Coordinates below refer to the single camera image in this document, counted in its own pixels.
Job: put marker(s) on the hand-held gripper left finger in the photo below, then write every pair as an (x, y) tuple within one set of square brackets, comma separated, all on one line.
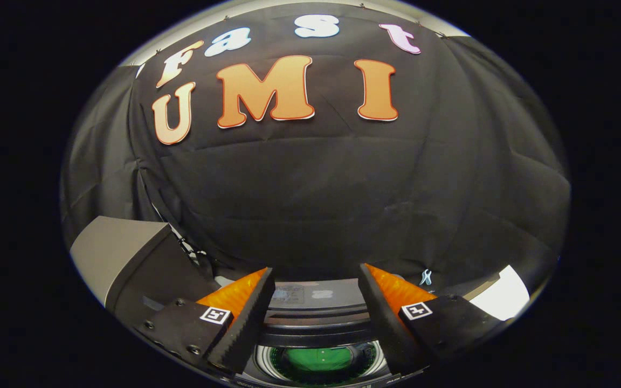
[(251, 323)]

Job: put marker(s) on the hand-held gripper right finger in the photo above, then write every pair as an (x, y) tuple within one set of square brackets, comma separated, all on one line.
[(386, 328)]

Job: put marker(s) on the grey washing machine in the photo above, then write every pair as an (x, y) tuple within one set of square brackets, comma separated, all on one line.
[(267, 358)]

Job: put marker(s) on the dark washing machine lid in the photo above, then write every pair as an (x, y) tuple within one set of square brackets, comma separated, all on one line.
[(316, 323)]

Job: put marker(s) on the green polo shirt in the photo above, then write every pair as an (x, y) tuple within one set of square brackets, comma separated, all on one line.
[(318, 359)]

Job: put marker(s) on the small pale clip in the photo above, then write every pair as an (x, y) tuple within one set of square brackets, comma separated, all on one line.
[(425, 278)]

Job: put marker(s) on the white table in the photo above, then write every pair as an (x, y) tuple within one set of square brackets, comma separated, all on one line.
[(504, 296)]

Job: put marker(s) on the grey side table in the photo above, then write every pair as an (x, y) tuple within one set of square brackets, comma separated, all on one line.
[(111, 248)]

